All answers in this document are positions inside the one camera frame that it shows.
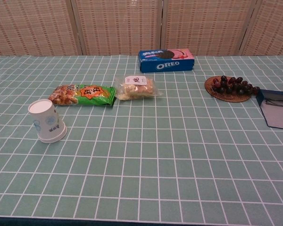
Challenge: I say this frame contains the blue Oreo cookie box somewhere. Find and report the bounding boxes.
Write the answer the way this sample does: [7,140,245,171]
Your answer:
[138,48,195,73]

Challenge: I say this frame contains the round woven rattan coaster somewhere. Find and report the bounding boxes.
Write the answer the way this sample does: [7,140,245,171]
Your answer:
[204,76,253,103]

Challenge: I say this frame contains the clear bag of pastries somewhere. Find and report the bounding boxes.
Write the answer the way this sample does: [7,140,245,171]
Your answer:
[115,75,163,101]

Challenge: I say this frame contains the open blue case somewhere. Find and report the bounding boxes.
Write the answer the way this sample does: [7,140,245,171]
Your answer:
[255,89,283,131]

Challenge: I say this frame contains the green white checked tablecloth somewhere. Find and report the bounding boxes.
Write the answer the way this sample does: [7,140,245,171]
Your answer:
[0,54,283,223]

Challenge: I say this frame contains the dark thin eyeglasses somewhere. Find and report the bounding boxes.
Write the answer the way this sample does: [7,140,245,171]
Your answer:
[264,98,283,105]

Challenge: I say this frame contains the green snack bag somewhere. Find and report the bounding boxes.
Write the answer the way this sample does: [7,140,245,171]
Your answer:
[48,84,117,107]

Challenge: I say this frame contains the bunch of dark red grapes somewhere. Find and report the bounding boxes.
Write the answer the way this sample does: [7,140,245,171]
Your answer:
[211,75,261,96]

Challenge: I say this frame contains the woven bamboo screen panel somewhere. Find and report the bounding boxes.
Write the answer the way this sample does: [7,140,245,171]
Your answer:
[240,0,283,57]
[160,0,260,57]
[0,0,80,57]
[71,0,166,57]

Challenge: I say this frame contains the white paper cup blue print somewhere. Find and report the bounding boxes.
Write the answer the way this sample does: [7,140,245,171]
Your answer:
[28,99,67,142]

